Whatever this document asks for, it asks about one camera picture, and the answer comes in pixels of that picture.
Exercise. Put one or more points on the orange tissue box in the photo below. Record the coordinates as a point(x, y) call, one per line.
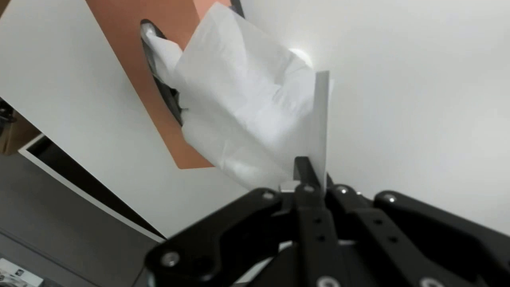
point(146, 37)

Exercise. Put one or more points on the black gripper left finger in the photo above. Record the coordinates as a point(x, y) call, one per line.
point(227, 245)

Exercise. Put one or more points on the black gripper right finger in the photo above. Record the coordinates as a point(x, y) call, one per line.
point(410, 243)

